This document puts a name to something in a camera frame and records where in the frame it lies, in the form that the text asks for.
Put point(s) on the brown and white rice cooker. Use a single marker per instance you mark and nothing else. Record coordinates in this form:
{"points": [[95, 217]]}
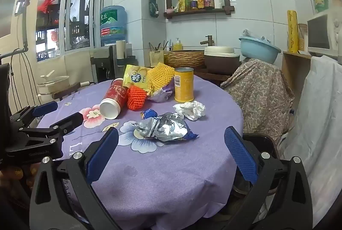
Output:
{"points": [[221, 58]]}

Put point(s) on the red canister with white lid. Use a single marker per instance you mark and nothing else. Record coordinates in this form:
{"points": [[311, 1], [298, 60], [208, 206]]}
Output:
{"points": [[116, 93]]}

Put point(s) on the beige chopstick holder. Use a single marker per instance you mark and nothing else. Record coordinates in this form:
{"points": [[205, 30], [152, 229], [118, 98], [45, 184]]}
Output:
{"points": [[156, 58]]}

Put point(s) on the floral patterned cloth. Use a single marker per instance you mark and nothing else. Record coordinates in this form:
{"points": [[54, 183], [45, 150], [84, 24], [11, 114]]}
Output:
{"points": [[259, 93]]}

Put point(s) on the white paper roll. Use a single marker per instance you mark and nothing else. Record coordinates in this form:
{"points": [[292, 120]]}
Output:
{"points": [[120, 49]]}

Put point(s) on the small pink pot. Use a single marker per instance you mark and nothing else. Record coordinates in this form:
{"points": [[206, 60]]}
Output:
{"points": [[170, 10]]}

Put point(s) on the sliding glass window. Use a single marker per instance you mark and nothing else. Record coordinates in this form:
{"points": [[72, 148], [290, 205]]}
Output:
{"points": [[77, 21]]}

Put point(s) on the yellow foam fruit net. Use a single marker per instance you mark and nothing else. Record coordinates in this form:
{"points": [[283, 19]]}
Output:
{"points": [[160, 73]]}

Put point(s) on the small blue wrapper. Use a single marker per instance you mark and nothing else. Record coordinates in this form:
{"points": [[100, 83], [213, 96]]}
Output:
{"points": [[148, 113]]}

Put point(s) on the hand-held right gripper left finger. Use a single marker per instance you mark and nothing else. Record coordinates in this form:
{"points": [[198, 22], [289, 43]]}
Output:
{"points": [[103, 155]]}

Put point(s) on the yellow soap pump bottle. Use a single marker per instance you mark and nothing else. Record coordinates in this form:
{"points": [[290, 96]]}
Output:
{"points": [[178, 45]]}

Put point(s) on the dark wooden chair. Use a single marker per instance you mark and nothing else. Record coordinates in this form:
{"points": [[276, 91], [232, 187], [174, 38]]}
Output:
{"points": [[66, 91]]}

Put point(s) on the white microwave oven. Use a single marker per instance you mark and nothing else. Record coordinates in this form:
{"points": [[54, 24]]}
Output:
{"points": [[324, 32]]}

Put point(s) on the bronze faucet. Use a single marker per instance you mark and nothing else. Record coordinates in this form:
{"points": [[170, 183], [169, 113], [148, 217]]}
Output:
{"points": [[208, 40]]}

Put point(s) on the blue water jug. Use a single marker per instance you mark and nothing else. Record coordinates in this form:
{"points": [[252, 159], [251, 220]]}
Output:
{"points": [[113, 24]]}

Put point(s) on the silver snack bag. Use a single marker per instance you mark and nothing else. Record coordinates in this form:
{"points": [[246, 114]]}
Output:
{"points": [[163, 128]]}

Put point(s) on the purple label oil bottle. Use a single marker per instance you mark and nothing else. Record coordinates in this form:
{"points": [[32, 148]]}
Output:
{"points": [[194, 1]]}

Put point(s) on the white cover cloth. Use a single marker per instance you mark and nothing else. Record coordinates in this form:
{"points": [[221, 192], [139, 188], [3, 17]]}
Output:
{"points": [[318, 117]]}

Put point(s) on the dark wooden counter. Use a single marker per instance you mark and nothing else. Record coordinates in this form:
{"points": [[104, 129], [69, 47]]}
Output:
{"points": [[211, 77]]}

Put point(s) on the glass jar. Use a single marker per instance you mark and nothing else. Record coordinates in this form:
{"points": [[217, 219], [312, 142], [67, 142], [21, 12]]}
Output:
{"points": [[302, 37]]}

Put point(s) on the yellow seasoning pouch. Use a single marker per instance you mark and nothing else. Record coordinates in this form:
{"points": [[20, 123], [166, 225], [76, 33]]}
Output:
{"points": [[182, 4]]}

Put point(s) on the white tissue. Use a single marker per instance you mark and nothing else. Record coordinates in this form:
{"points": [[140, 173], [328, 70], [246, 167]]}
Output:
{"points": [[191, 109]]}

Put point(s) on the yellow plastic wrap roll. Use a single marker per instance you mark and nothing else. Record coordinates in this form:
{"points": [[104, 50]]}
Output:
{"points": [[292, 30]]}

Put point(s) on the orange foam fruit net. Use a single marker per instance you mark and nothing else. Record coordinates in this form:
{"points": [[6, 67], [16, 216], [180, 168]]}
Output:
{"points": [[136, 99]]}

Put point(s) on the water dispenser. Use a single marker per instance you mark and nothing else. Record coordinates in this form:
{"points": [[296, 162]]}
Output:
{"points": [[103, 64]]}

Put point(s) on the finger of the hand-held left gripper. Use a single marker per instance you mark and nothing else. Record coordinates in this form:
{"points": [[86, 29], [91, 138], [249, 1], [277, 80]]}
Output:
{"points": [[45, 108], [69, 121]]}

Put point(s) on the yellow snack packet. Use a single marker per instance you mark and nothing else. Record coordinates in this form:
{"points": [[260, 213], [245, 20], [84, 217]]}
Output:
{"points": [[135, 76]]}

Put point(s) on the light wooden cabinet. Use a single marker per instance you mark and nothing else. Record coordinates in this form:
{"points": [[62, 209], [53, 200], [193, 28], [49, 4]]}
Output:
{"points": [[294, 72]]}

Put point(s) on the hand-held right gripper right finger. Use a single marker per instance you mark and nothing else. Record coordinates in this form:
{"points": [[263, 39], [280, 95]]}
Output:
{"points": [[240, 155]]}

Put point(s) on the light blue plastic basin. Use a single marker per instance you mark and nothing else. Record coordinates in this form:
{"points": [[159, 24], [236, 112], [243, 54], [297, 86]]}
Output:
{"points": [[257, 49]]}

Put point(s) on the purple plastic bag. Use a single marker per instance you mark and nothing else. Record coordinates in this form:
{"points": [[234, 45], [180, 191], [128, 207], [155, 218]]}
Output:
{"points": [[161, 95]]}

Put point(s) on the black trash bin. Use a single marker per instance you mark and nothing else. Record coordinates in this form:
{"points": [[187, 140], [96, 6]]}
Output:
{"points": [[263, 143]]}

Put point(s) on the purple floral tablecloth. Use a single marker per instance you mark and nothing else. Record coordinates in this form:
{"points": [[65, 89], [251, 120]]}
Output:
{"points": [[160, 179]]}

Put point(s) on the bunch of dark chopsticks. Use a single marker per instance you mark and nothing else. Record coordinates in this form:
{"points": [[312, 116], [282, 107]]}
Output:
{"points": [[157, 46]]}

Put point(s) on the yellow tin can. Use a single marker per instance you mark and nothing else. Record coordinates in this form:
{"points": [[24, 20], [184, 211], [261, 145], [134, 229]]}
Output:
{"points": [[183, 85]]}

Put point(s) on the amber jar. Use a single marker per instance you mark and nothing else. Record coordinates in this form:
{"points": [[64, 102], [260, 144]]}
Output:
{"points": [[336, 1]]}

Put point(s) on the beige pot with lid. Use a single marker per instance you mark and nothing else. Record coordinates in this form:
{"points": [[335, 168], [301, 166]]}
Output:
{"points": [[53, 84]]}

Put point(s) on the person's left hand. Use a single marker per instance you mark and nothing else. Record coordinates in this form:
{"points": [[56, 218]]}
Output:
{"points": [[12, 173]]}

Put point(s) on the green wall packet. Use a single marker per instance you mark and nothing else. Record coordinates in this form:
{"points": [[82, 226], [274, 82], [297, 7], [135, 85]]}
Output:
{"points": [[153, 7]]}

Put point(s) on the woven pattern wash basin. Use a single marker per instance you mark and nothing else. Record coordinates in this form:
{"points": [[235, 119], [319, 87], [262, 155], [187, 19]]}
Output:
{"points": [[185, 58]]}

